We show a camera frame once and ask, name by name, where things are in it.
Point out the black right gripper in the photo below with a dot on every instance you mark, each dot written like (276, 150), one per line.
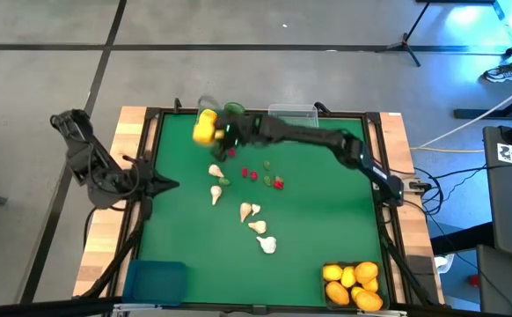
(240, 130)

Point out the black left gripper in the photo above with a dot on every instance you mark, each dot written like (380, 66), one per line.
(139, 180)

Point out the small red pepper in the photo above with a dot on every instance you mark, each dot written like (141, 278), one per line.
(232, 153)
(244, 171)
(278, 185)
(253, 175)

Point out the large yellow bell pepper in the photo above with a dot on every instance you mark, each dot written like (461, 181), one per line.
(209, 115)
(203, 134)

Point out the large green bell pepper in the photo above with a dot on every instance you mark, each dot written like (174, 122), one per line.
(234, 108)

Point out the yellow lemon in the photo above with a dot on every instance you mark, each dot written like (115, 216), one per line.
(332, 272)
(356, 292)
(348, 277)

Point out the orange oval fruit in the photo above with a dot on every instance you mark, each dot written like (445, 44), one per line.
(337, 292)
(368, 301)
(366, 272)
(372, 286)

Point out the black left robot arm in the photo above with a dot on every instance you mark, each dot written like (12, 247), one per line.
(93, 167)

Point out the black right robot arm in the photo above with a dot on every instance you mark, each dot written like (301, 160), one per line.
(326, 136)

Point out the teal plastic bin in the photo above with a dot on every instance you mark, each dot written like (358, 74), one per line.
(207, 103)

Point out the white garlic bulb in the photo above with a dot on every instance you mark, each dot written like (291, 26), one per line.
(245, 211)
(215, 171)
(268, 245)
(215, 193)
(259, 226)

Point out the clear plastic bin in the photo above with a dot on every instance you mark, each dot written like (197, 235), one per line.
(291, 112)

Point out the small white garlic clove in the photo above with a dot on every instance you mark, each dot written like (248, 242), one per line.
(255, 208)

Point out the black diagonal strut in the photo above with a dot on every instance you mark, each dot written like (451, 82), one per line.
(407, 270)
(116, 260)

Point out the blue plastic bin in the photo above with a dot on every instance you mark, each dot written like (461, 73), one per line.
(155, 282)

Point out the green table mat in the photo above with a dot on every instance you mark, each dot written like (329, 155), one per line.
(326, 229)

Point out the black gantry bar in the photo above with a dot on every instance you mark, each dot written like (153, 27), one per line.
(40, 306)

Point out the black tripod stand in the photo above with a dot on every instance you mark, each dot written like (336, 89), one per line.
(404, 42)

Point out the smoky grey plastic bin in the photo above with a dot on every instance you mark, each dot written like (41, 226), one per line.
(386, 286)

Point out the black desk foot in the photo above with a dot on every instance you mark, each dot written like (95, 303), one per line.
(471, 113)

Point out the white plastic object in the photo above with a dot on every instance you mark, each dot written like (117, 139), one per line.
(441, 263)

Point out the person's shoe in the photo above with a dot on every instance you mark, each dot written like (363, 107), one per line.
(502, 74)

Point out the small red object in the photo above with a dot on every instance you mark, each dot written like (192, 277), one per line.
(473, 279)

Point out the dark grey side cart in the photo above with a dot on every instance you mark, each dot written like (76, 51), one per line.
(511, 207)

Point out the black metal table frame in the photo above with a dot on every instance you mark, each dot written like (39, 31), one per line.
(179, 112)

